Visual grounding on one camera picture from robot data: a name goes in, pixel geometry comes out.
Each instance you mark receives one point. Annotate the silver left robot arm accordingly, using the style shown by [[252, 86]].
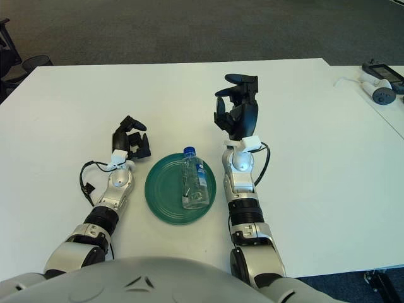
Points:
[[118, 180]]

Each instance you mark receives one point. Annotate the black office chair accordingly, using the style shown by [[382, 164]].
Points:
[[6, 63]]

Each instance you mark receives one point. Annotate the white grey handheld controller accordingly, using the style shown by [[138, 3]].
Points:
[[382, 95]]

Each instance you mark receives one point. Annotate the dark table leg with caster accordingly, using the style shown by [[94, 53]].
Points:
[[383, 285]]

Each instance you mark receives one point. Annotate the black handheld device with screen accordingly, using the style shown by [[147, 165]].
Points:
[[385, 72]]

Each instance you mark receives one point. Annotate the green ribbed plate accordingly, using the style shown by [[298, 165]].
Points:
[[164, 192]]

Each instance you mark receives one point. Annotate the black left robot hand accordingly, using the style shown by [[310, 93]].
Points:
[[119, 139]]

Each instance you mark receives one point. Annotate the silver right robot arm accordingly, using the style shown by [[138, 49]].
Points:
[[240, 176]]

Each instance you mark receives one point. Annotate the silver robot torso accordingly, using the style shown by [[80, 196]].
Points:
[[142, 284]]

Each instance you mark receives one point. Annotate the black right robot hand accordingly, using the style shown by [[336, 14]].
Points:
[[246, 116]]

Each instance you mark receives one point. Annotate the clear bottle with blue cap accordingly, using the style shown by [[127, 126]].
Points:
[[195, 183]]

